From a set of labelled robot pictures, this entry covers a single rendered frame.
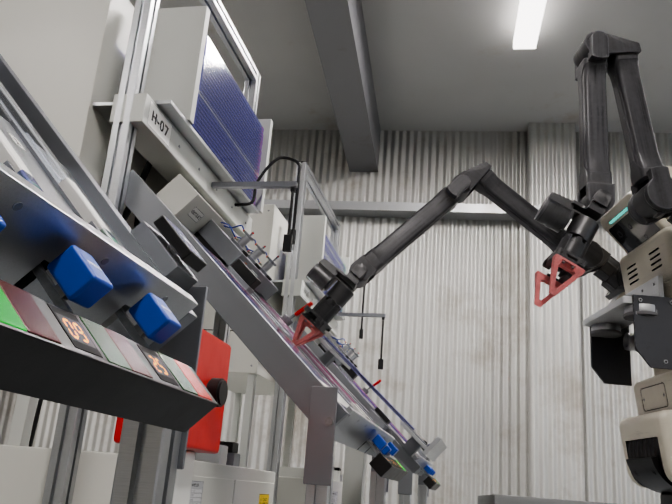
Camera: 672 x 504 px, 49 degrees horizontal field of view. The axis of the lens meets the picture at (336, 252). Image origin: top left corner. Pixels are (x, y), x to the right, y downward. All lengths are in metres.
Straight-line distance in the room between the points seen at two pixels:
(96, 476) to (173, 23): 1.09
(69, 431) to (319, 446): 0.49
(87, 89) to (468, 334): 3.46
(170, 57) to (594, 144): 1.02
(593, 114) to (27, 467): 1.39
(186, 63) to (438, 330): 3.28
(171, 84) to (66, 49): 0.25
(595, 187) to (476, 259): 3.33
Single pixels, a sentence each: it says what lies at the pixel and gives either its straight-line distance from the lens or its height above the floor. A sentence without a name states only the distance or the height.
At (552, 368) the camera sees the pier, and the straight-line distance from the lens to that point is 4.71.
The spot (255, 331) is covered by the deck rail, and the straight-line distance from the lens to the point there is 1.46.
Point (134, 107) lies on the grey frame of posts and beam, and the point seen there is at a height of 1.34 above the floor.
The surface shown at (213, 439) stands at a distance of 1.10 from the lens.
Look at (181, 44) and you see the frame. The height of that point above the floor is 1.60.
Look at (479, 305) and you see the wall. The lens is 4.89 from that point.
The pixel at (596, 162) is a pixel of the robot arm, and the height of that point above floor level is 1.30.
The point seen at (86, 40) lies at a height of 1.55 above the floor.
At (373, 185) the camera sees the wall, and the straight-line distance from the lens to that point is 5.17.
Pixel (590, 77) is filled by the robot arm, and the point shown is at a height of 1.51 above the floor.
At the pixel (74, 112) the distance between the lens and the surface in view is 1.82.
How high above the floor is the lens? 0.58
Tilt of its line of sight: 18 degrees up
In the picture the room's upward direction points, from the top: 5 degrees clockwise
